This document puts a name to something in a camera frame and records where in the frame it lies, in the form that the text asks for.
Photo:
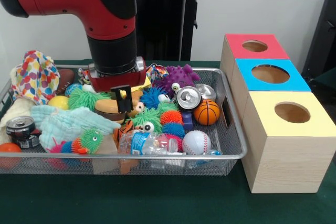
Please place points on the yellow cheese wedge toy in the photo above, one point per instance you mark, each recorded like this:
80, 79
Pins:
147, 83

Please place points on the crushed red soda can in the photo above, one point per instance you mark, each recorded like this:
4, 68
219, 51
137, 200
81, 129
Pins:
189, 98

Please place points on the colourful dotted cloth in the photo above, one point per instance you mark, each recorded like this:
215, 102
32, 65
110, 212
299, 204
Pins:
35, 77

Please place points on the white dimpled ball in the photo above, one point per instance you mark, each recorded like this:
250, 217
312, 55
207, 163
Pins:
196, 142

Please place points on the mint green cloth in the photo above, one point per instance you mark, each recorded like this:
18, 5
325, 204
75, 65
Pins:
71, 124

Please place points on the crushed clear plastic bottle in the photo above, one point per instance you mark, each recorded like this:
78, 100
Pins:
147, 142

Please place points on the toy hamburger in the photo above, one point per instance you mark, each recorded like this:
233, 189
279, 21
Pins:
107, 108

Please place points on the wooden box with three holes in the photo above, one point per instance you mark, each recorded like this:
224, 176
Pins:
288, 155

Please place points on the shallow clear mesh bin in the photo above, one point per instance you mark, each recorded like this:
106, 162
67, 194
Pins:
78, 165

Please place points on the brown monkey plush toy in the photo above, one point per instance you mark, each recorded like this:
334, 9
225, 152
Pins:
139, 107

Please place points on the black monitor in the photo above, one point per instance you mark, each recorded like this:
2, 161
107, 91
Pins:
323, 37

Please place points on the dark green tablecloth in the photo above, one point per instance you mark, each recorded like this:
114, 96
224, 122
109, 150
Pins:
131, 200
326, 83

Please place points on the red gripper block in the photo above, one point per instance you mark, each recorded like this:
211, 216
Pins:
118, 81

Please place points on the black soda can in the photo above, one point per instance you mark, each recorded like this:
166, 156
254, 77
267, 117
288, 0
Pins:
21, 130

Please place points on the small toy basketball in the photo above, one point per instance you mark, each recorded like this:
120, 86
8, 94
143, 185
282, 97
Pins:
207, 112

